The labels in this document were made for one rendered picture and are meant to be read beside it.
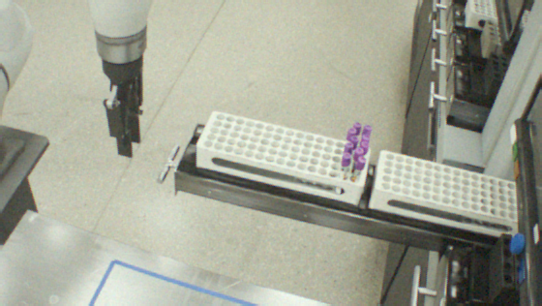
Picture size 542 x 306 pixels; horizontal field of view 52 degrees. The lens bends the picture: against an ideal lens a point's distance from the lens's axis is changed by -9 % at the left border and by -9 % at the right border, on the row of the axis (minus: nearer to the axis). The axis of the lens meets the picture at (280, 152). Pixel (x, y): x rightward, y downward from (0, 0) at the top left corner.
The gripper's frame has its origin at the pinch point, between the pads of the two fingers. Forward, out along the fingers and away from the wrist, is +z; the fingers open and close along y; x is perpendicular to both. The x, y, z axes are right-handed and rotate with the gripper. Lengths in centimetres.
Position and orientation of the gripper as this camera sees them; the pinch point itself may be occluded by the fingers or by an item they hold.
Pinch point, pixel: (128, 136)
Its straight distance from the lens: 118.3
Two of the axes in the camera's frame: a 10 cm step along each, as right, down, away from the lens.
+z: -1.1, 7.0, 7.1
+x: -9.7, -2.3, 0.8
